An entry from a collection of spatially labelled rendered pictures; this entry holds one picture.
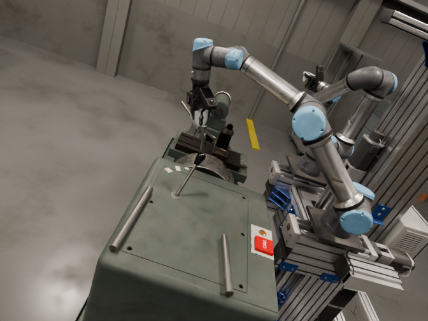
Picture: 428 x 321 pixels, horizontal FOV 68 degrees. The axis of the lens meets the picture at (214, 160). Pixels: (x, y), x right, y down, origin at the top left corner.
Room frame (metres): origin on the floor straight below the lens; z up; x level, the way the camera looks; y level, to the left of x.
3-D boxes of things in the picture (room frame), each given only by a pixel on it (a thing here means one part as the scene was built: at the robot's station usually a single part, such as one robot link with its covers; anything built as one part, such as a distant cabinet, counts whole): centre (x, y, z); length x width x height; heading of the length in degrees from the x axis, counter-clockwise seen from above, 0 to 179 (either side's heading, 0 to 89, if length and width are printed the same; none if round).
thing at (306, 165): (1.73, -0.53, 1.21); 0.15 x 0.15 x 0.10
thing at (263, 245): (0.80, -0.25, 1.26); 0.06 x 0.06 x 0.02; 5
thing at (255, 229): (0.83, -0.25, 1.23); 0.13 x 0.08 x 0.06; 5
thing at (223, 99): (2.43, 0.12, 1.01); 0.30 x 0.20 x 0.29; 5
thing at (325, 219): (1.25, -0.62, 1.21); 0.15 x 0.15 x 0.10
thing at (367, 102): (1.81, -0.64, 1.54); 0.15 x 0.12 x 0.55; 122
